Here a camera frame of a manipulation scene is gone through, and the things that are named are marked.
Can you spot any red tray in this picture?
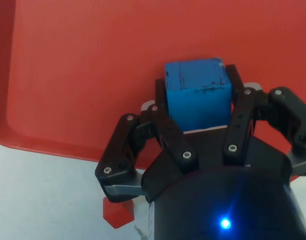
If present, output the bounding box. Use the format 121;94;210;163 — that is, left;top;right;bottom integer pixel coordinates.
0;0;306;182

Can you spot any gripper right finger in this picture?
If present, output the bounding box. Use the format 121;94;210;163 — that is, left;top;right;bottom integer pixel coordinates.
221;63;306;176

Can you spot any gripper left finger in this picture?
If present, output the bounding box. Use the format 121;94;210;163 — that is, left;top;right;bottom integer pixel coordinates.
94;78;200;203

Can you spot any large blue cube block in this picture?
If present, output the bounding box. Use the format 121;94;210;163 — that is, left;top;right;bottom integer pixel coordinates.
164;57;233;133

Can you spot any small red cube block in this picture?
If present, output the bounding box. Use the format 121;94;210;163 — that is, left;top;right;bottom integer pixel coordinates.
102;196;135;229

